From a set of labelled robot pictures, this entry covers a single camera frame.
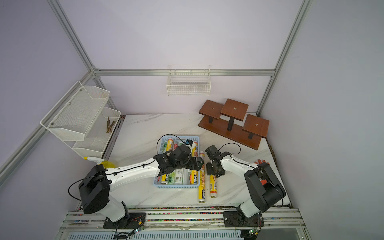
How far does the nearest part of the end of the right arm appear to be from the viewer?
66cm

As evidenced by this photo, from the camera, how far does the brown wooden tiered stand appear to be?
932 mm

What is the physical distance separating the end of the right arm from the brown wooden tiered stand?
0.90ft

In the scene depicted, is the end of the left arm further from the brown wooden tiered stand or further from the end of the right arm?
the brown wooden tiered stand
